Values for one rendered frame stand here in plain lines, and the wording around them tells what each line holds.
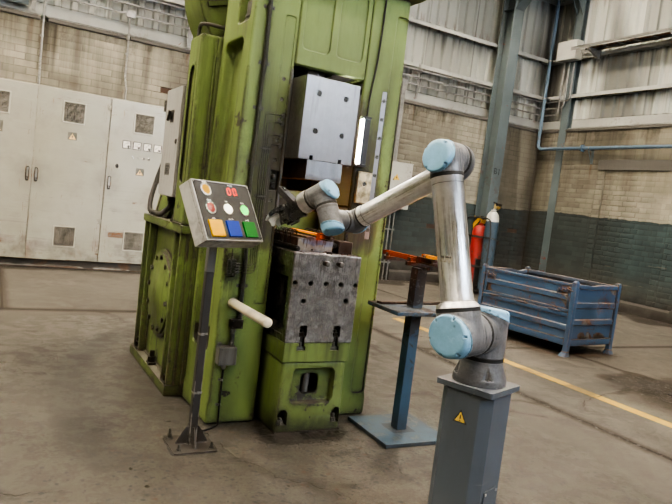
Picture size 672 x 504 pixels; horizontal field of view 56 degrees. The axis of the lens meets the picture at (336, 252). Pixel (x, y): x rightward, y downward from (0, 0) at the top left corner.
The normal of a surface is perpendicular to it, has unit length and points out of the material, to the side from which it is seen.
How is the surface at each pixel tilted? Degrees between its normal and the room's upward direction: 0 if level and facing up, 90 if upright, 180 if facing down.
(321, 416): 90
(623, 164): 90
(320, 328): 90
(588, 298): 90
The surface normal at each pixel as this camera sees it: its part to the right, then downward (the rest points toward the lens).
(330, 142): 0.48, 0.13
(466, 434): -0.65, -0.02
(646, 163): -0.87, -0.07
